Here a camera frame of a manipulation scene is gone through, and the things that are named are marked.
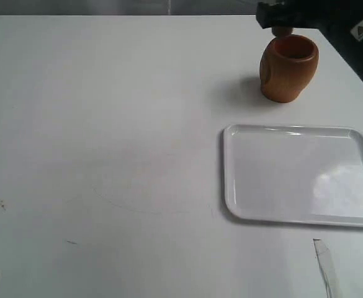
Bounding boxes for brown wooden pestle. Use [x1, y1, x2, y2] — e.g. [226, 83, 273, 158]
[271, 26, 294, 38]

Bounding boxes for brown wooden mortar cup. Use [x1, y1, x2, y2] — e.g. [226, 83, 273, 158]
[259, 35, 319, 103]

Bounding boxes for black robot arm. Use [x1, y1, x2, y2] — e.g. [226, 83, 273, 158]
[256, 1, 363, 82]

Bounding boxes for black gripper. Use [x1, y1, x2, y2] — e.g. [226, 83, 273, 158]
[256, 1, 326, 30]

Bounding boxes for white rectangular plastic tray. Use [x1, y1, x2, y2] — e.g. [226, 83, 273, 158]
[223, 124, 363, 228]

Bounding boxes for clear tape strip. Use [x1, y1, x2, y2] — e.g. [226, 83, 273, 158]
[313, 238, 339, 298]

